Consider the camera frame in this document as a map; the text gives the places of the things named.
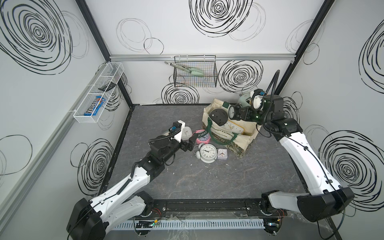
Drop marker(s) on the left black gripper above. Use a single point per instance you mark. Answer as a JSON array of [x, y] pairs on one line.
[[189, 145]]

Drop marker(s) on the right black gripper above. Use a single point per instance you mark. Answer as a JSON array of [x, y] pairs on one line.
[[245, 115]]

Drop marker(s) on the cream canvas tote bag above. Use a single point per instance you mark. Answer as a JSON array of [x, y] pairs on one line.
[[236, 143]]

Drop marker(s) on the clock face down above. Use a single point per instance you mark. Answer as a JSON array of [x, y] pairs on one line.
[[219, 116]]

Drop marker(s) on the small white square clock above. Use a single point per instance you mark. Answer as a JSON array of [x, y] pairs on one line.
[[222, 154]]

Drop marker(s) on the small black twin bell clock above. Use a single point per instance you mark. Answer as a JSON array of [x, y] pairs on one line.
[[234, 112]]

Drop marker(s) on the yellow rectangular alarm clock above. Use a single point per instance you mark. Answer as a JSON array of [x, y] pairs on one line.
[[233, 128]]

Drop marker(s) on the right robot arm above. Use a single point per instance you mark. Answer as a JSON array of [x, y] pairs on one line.
[[326, 197]]

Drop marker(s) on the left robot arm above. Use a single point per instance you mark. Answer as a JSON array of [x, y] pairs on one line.
[[94, 219]]

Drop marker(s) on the pink round alarm clock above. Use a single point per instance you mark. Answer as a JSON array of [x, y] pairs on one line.
[[203, 137]]

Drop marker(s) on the white twin bell clock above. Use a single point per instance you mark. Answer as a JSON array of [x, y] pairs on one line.
[[207, 153]]

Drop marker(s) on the mint green toaster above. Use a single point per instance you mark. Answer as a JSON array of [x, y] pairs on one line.
[[244, 100]]

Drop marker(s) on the blue candy packet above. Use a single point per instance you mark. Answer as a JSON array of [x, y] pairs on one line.
[[95, 106]]

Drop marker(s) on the green kitchen tongs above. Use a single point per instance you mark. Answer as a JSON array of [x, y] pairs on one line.
[[192, 71]]

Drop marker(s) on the black remote control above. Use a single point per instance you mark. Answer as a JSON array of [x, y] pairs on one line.
[[107, 87]]

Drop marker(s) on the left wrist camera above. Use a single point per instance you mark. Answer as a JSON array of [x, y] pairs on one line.
[[176, 131]]

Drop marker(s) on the black wire basket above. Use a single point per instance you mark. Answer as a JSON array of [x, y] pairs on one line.
[[206, 63]]

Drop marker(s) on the white wire wall shelf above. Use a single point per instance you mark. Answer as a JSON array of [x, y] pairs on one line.
[[110, 72]]

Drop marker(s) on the white cable duct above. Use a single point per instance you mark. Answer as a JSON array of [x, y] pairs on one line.
[[217, 224]]

